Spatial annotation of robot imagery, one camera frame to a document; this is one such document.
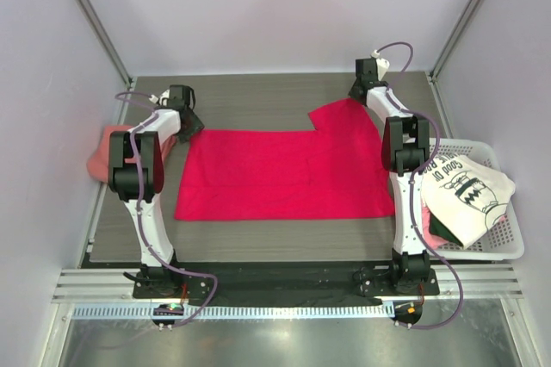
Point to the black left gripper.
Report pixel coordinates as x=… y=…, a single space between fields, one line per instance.
x=195 y=127

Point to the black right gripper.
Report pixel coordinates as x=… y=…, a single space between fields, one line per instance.
x=351 y=92

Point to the bright pink t shirt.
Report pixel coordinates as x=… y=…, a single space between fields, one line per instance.
x=332 y=171

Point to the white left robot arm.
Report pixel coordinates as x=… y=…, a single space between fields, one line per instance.
x=136 y=175

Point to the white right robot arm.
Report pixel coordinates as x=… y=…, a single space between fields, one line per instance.
x=405 y=148

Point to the folded salmon pink t shirt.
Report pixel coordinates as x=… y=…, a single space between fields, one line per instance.
x=97 y=165

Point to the white printed t shirt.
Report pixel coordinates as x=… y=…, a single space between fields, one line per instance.
x=466 y=197

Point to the dark green garment in basket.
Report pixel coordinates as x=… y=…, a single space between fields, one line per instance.
x=436 y=228

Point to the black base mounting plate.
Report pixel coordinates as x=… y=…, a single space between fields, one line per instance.
x=204 y=288

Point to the white perforated plastic basket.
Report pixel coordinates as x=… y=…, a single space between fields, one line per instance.
x=504 y=240

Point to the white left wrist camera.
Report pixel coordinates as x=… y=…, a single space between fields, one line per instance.
x=161 y=100

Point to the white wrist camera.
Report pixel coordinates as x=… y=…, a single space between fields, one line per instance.
x=161 y=100
x=382 y=65

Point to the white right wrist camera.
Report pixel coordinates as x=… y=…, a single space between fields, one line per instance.
x=382 y=65

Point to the left aluminium frame post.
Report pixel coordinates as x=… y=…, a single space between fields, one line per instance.
x=101 y=34

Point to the aluminium frame post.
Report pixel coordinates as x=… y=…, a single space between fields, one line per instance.
x=101 y=34
x=459 y=29

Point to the right aluminium frame post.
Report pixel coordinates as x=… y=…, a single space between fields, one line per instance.
x=459 y=29

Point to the white slotted cable duct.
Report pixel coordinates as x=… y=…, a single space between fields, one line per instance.
x=267 y=311

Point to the aluminium front rail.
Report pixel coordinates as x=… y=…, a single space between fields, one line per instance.
x=478 y=281

